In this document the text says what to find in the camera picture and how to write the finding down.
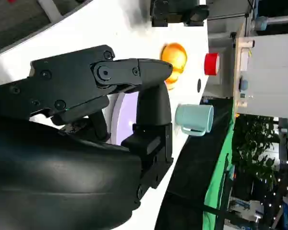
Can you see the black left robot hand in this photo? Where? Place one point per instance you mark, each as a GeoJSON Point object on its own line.
{"type": "Point", "coordinates": [165, 12]}

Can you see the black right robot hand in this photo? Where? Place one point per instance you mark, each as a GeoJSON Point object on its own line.
{"type": "Point", "coordinates": [62, 167]}

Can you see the orange and white bread roll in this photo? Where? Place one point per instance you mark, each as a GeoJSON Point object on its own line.
{"type": "Point", "coordinates": [175, 55]}

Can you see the red cylinder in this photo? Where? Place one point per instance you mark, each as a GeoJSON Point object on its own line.
{"type": "Point", "coordinates": [211, 63]}

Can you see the black table hole grommet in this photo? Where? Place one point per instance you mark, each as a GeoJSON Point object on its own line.
{"type": "Point", "coordinates": [199, 85]}

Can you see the lilac plate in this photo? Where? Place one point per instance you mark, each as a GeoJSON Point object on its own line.
{"type": "Point", "coordinates": [124, 115]}

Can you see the pale green mug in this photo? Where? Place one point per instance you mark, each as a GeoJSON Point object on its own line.
{"type": "Point", "coordinates": [194, 115]}

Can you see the white cabinet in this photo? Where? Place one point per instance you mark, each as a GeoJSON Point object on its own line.
{"type": "Point", "coordinates": [273, 72]}

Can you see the black cloth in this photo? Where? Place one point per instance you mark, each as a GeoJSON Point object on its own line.
{"type": "Point", "coordinates": [196, 167]}

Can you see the green cloth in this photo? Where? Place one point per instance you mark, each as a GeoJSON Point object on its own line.
{"type": "Point", "coordinates": [216, 191]}

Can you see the green leafy plant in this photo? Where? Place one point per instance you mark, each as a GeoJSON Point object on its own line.
{"type": "Point", "coordinates": [254, 143]}

